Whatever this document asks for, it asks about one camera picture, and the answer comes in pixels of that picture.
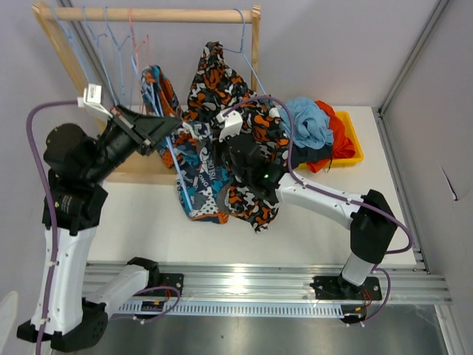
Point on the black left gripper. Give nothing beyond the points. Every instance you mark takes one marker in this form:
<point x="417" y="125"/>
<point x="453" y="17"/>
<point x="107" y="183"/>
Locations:
<point x="146" y="129"/>

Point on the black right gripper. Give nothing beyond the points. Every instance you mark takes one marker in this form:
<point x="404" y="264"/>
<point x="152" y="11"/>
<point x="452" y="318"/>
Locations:
<point x="227" y="140"/>

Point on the blue hanger of patterned shorts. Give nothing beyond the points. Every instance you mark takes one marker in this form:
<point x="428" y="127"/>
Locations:
<point x="159" y="99"/>

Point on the blue orange patterned shorts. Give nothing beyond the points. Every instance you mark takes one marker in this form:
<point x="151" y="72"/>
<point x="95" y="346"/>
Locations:
<point x="207" y="183"/>

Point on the dark grey shorts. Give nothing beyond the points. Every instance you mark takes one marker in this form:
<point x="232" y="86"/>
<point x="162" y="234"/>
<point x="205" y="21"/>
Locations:
<point x="308" y="155"/>

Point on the light blue shorts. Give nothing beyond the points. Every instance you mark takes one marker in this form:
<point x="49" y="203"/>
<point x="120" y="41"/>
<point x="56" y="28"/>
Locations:
<point x="310" y="124"/>

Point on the pink wire hanger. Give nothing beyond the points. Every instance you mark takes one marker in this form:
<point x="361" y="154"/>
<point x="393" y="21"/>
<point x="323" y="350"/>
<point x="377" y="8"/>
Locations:
<point x="136" y="47"/>

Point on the blue hanger of dark shorts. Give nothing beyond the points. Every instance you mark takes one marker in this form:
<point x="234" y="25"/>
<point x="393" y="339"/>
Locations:
<point x="119" y="83"/>

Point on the blue hanger of orange shorts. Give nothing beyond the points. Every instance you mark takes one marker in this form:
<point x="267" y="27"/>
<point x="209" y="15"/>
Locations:
<point x="96" y="40"/>

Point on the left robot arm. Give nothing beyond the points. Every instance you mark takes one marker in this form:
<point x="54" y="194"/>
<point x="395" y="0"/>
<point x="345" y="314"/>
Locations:
<point x="72" y="170"/>

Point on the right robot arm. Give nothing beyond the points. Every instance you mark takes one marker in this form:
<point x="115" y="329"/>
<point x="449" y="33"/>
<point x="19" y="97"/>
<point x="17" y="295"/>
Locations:
<point x="368" y="217"/>

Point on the black orange camo shorts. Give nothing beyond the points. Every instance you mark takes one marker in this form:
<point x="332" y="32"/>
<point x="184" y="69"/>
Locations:
<point x="216" y="87"/>

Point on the blue hanger of camo shorts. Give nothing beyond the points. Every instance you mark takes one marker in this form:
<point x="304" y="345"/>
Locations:
<point x="241" y="51"/>

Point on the empty light blue hanger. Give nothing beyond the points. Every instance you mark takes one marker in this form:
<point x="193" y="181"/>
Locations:
<point x="70" y="44"/>

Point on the wooden clothes rack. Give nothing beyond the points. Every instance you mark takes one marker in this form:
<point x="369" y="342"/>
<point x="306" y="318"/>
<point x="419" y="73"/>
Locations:
<point x="137" y="169"/>

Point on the yellow plastic tray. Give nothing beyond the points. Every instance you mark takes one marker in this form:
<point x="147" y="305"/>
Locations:
<point x="351" y="134"/>

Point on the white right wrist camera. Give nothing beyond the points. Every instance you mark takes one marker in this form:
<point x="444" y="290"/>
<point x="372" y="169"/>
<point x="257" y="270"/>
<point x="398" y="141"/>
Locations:
<point x="230" y="124"/>

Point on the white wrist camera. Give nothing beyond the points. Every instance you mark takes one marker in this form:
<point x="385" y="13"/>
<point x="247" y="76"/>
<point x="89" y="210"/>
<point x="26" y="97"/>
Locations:
<point x="91" y="101"/>
<point x="230" y="124"/>

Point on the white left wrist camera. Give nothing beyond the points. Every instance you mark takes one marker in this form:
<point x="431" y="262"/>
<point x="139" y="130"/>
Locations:
<point x="91" y="101"/>

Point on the aluminium mounting rail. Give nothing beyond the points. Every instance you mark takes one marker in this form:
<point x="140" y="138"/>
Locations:
<point x="278" y="291"/>

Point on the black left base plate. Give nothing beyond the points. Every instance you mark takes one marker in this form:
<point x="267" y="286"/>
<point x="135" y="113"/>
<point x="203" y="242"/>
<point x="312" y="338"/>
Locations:
<point x="175" y="280"/>

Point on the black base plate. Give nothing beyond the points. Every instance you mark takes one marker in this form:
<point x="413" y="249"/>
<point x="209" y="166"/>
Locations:
<point x="175" y="280"/>
<point x="337" y="288"/>

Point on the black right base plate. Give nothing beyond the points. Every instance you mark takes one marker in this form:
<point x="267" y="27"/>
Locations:
<point x="337" y="288"/>

